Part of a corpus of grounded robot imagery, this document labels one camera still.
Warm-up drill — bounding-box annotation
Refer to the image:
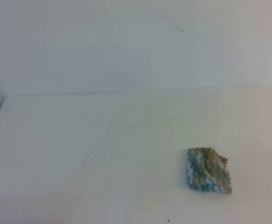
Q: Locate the blue striped cleaning rag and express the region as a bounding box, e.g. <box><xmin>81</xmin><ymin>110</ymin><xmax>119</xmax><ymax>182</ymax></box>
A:
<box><xmin>186</xmin><ymin>147</ymin><xmax>233</xmax><ymax>194</ymax></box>

